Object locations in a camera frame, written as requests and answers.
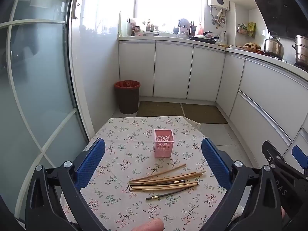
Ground steel stock pot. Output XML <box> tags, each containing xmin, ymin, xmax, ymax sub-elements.
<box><xmin>292</xmin><ymin>35</ymin><xmax>308</xmax><ymax>68</ymax></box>

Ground floral tablecloth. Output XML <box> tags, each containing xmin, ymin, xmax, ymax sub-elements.
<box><xmin>60</xmin><ymin>116</ymin><xmax>243</xmax><ymax>231</ymax></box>

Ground metal door handle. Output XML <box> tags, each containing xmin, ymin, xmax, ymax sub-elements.
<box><xmin>71</xmin><ymin>0</ymin><xmax>90</xmax><ymax>20</ymax></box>

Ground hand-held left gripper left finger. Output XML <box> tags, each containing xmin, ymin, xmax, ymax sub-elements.
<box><xmin>25</xmin><ymin>138</ymin><xmax>106</xmax><ymax>231</ymax></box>

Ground person's left hand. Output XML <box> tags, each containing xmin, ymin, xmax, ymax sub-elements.
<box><xmin>131</xmin><ymin>218</ymin><xmax>164</xmax><ymax>231</ymax></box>

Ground white cutting board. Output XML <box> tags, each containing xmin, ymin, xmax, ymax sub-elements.
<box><xmin>118</xmin><ymin>11</ymin><xmax>128</xmax><ymax>36</ymax></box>

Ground yellow snack packets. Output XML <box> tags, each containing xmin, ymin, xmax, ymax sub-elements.
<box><xmin>247</xmin><ymin>22</ymin><xmax>257</xmax><ymax>38</ymax></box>

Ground red bin liner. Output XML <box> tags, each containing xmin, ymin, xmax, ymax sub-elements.
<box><xmin>114</xmin><ymin>80</ymin><xmax>141</xmax><ymax>89</ymax></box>

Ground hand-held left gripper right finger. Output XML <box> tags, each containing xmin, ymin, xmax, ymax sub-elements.
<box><xmin>201</xmin><ymin>138</ymin><xmax>283</xmax><ymax>231</ymax></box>

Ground white kitchen base cabinets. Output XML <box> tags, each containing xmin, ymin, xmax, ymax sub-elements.
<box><xmin>118</xmin><ymin>40</ymin><xmax>308</xmax><ymax>171</ymax></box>

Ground kitchen window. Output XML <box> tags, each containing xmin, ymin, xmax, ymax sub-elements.
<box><xmin>133</xmin><ymin>0</ymin><xmax>205</xmax><ymax>32</ymax></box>

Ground black range hood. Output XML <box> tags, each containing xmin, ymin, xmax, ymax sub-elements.
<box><xmin>245</xmin><ymin>0</ymin><xmax>308</xmax><ymax>39</ymax></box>

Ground brown trash bin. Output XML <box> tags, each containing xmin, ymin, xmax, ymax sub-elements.
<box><xmin>114</xmin><ymin>80</ymin><xmax>141</xmax><ymax>115</ymax></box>

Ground black frying pan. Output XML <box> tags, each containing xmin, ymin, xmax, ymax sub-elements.
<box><xmin>191</xmin><ymin>35</ymin><xmax>220</xmax><ymax>45</ymax></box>

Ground black chopstick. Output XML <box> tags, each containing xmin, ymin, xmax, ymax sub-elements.
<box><xmin>146</xmin><ymin>187</ymin><xmax>192</xmax><ymax>201</ymax></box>
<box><xmin>133</xmin><ymin>179</ymin><xmax>186</xmax><ymax>186</ymax></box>

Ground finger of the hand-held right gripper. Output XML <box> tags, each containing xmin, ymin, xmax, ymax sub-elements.
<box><xmin>262</xmin><ymin>140</ymin><xmax>308</xmax><ymax>222</ymax></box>
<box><xmin>292</xmin><ymin>146</ymin><xmax>308</xmax><ymax>174</ymax></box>

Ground wicker basket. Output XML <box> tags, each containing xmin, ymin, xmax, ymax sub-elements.
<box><xmin>243</xmin><ymin>43</ymin><xmax>261</xmax><ymax>51</ymax></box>

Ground metal wall rack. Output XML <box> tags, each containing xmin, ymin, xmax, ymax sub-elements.
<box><xmin>237</xmin><ymin>23</ymin><xmax>249</xmax><ymax>35</ymax></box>

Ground pink plastic utensil holder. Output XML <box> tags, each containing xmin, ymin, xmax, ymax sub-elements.
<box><xmin>154</xmin><ymin>129</ymin><xmax>175</xmax><ymax>158</ymax></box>

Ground pile of wooden chopsticks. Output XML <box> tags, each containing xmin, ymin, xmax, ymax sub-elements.
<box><xmin>129</xmin><ymin>163</ymin><xmax>207</xmax><ymax>193</ymax></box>

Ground water heater pipes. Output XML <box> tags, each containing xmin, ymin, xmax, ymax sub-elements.
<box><xmin>210</xmin><ymin>5</ymin><xmax>228</xmax><ymax>29</ymax></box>

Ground steel kettle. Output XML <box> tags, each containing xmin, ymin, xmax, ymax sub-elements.
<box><xmin>264</xmin><ymin>31</ymin><xmax>284</xmax><ymax>59</ymax></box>

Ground frosted glass door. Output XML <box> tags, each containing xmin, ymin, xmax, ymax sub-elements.
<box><xmin>0</xmin><ymin>0</ymin><xmax>94</xmax><ymax>222</ymax></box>

